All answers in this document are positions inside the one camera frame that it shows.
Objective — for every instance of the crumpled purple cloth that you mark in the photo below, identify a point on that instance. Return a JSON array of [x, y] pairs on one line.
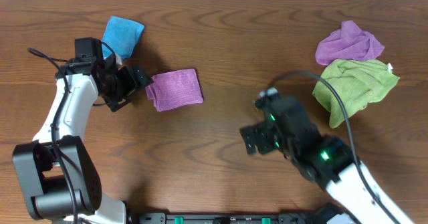
[[349, 42]]

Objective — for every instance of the pink purple cloth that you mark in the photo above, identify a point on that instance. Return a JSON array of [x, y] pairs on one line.
[[174, 89]]

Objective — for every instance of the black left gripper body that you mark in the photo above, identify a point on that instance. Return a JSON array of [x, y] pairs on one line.
[[122, 86]]

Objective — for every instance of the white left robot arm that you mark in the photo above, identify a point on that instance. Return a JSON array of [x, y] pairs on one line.
[[58, 179]]

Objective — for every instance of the crumpled green cloth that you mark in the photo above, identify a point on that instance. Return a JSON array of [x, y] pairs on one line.
[[359, 83]]

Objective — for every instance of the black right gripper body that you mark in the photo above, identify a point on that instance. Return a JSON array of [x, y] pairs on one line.
[[267, 140]]

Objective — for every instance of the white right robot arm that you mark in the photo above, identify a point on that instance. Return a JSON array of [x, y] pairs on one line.
[[323, 159]]

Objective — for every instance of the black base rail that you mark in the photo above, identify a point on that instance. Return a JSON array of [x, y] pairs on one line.
[[328, 214]]

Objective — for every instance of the folded blue cloth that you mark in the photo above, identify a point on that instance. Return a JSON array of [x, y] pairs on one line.
[[122, 35]]

